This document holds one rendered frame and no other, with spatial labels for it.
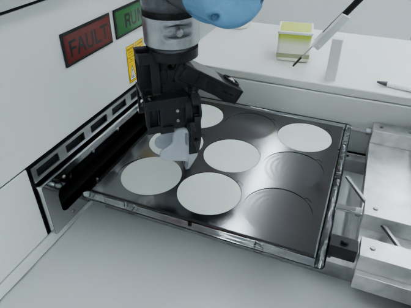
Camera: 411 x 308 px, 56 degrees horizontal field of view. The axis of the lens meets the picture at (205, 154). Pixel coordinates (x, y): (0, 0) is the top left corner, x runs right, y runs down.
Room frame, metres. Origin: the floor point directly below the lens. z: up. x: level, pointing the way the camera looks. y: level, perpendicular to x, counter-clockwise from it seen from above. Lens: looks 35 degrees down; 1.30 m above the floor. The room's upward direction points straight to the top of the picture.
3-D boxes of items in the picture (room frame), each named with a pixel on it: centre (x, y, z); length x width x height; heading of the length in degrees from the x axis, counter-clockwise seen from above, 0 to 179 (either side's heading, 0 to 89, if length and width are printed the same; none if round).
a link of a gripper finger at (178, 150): (0.50, 0.04, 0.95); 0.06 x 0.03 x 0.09; 109
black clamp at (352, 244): (0.35, -0.18, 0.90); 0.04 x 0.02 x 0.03; 68
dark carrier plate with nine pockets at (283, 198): (0.56, -0.05, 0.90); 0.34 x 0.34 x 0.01; 68
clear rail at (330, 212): (0.49, -0.21, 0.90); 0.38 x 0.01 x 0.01; 158
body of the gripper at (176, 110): (0.51, 0.05, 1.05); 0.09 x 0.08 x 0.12; 109
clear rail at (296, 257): (0.39, 0.02, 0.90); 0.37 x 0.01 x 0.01; 68
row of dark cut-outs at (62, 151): (0.63, 0.16, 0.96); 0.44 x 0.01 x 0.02; 158
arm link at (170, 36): (0.51, 0.04, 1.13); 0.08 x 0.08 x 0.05
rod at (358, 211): (0.43, -0.21, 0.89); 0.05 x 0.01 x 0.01; 68
